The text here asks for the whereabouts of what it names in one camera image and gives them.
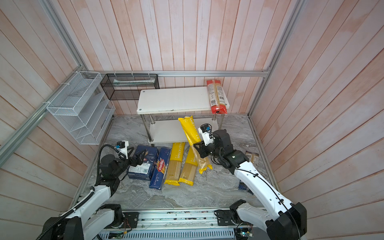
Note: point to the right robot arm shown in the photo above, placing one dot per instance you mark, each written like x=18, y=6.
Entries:
x=258, y=189

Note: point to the blue Barilla pasta box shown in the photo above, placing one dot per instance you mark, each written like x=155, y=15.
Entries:
x=146, y=169

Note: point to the white wire mesh rack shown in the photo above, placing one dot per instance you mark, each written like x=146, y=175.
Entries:
x=84, y=113

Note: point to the black mesh basket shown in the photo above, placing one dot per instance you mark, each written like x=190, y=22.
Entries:
x=128, y=87

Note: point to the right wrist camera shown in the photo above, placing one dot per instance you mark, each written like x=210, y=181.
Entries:
x=206, y=131

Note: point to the brown blue spaghetti package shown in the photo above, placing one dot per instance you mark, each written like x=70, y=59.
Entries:
x=254, y=159

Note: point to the aluminium frame horizontal bar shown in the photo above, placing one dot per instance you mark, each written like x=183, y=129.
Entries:
x=185, y=74

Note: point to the red spaghetti package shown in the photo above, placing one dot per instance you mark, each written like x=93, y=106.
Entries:
x=216, y=96

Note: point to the white two-tier shelf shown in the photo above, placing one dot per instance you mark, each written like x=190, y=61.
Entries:
x=164, y=106

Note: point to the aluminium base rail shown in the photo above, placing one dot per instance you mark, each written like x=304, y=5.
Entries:
x=155, y=219

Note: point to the blue spaghetti bag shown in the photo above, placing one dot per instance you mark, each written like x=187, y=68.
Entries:
x=159, y=173

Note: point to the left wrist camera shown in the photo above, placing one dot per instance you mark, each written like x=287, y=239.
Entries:
x=122, y=149

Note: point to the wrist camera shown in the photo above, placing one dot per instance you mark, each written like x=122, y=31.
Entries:
x=122, y=149
x=206, y=131

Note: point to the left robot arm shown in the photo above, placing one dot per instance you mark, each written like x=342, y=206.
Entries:
x=96, y=195

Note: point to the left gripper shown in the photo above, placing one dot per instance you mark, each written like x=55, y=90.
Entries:
x=139, y=161

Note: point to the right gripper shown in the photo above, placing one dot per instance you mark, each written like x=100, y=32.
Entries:
x=203, y=150

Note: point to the yellow pasta package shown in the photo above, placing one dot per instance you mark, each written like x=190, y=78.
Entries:
x=193, y=137
x=190, y=167
x=175, y=164

